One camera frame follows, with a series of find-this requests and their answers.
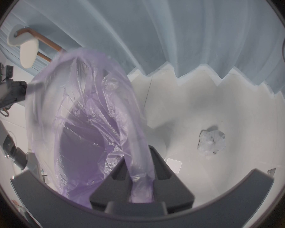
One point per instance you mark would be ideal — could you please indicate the cream wooden chair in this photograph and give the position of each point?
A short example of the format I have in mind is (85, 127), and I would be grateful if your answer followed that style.
(28, 51)

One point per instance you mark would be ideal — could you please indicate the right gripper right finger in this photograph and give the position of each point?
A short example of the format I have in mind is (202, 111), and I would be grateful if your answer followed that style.
(175, 193)

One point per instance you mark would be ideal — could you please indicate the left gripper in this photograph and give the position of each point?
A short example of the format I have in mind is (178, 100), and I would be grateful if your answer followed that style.
(11, 91)

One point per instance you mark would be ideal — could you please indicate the crumpled white paper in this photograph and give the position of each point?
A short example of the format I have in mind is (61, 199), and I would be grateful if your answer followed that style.
(211, 142)

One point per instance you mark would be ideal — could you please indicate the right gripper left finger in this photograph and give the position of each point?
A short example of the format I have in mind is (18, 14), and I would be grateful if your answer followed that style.
(109, 193)

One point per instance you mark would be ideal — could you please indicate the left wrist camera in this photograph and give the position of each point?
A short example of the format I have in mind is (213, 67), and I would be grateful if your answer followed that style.
(9, 71)

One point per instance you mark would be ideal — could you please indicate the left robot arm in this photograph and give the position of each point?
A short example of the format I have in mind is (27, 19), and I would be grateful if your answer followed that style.
(14, 151)

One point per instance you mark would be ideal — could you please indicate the blue-green curtain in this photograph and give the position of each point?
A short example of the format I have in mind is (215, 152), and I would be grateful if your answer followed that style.
(180, 32)

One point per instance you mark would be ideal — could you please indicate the purple plastic bag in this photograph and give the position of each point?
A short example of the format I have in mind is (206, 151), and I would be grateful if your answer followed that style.
(85, 103)

